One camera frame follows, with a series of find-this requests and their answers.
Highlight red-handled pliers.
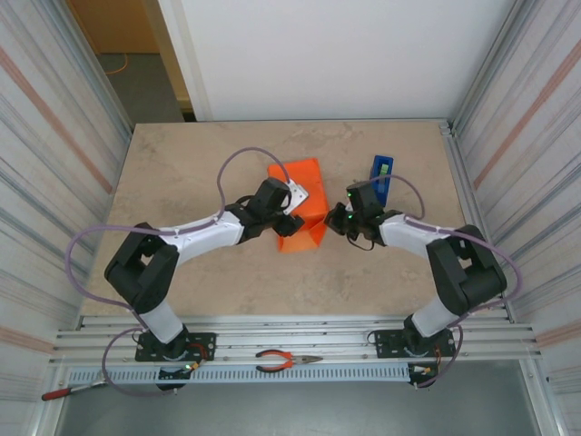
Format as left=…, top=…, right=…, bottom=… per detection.
left=255, top=349, right=324, bottom=373

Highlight aluminium side rail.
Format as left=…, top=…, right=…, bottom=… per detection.
left=438, top=118, right=517, bottom=324

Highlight orange floor cable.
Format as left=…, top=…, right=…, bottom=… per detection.
left=104, top=53, right=133, bottom=76

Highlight orange wrapping paper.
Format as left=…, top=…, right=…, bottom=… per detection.
left=266, top=157, right=330, bottom=254

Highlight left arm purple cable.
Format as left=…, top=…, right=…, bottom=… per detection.
left=66, top=147, right=294, bottom=399

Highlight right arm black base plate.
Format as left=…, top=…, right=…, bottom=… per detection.
left=374, top=329, right=458, bottom=360

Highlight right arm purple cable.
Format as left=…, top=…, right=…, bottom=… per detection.
left=360, top=174, right=524, bottom=390

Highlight white door frame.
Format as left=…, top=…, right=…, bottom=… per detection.
left=156, top=0, right=214, bottom=123

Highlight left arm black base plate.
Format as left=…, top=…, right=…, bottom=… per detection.
left=134, top=332, right=217, bottom=363

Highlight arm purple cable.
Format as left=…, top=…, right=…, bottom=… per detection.
left=66, top=147, right=294, bottom=399
left=360, top=174, right=524, bottom=390

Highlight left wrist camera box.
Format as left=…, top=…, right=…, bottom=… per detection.
left=280, top=180, right=310, bottom=218

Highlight grey slotted cable duct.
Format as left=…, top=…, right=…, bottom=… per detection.
left=66, top=364, right=412, bottom=386

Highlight aluminium rail frame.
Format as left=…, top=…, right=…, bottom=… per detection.
left=49, top=315, right=544, bottom=364

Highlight blue tape dispenser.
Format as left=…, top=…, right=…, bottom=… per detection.
left=369, top=154, right=395, bottom=208

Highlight red-handled screwdriver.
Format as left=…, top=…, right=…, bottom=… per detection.
left=41, top=382, right=108, bottom=401

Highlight red black power wires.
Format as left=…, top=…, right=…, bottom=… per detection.
left=181, top=341, right=215, bottom=372
left=408, top=347, right=444, bottom=378

